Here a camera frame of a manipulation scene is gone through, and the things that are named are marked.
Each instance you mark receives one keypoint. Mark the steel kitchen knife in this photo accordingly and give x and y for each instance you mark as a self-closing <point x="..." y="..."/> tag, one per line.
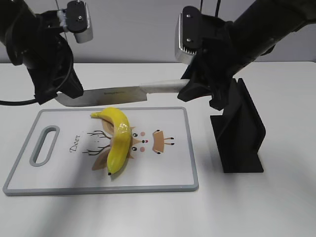
<point x="121" y="95"/>

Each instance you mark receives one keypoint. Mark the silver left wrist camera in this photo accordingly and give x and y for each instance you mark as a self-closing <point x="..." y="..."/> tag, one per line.
<point x="76" y="20"/>

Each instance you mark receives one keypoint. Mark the white grey deer cutting board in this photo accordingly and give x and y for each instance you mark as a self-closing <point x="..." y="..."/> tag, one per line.
<point x="65" y="153"/>

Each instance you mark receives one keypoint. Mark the black knife stand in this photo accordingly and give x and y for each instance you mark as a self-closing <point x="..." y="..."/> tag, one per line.
<point x="239" y="132"/>

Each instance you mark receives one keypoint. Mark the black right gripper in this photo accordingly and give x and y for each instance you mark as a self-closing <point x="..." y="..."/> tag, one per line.
<point x="216" y="61"/>

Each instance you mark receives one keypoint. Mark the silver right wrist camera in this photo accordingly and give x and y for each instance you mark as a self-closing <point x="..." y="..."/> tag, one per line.
<point x="187" y="34"/>

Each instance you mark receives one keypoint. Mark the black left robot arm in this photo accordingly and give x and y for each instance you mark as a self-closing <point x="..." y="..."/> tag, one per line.
<point x="11" y="5"/>

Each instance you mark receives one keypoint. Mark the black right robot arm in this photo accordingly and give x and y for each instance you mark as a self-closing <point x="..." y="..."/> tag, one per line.
<point x="264" y="24"/>

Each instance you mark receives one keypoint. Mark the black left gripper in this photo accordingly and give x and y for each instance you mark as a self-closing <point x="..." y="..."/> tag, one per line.
<point x="34" y="40"/>

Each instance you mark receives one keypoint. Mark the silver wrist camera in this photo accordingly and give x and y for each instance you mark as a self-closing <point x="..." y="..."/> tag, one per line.
<point x="187" y="34"/>
<point x="76" y="20"/>

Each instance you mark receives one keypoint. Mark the yellow plastic banana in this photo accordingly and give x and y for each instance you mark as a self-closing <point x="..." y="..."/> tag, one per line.
<point x="121" y="138"/>

